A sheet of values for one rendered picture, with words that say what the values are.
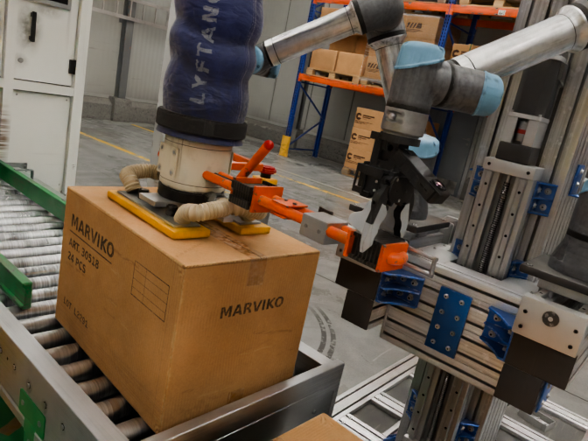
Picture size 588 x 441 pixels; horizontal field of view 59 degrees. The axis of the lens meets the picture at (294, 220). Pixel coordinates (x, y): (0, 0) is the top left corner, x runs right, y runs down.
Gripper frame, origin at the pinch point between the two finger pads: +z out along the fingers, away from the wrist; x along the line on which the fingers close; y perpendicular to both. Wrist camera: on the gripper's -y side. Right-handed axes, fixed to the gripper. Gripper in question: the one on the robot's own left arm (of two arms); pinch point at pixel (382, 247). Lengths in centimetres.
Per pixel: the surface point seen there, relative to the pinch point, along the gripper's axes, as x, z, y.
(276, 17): -753, -176, 915
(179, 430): 19, 48, 24
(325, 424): -18, 54, 15
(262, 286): -2.0, 20.8, 30.2
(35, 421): 35, 63, 58
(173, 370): 19, 37, 30
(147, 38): -469, -66, 961
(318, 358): -33, 49, 33
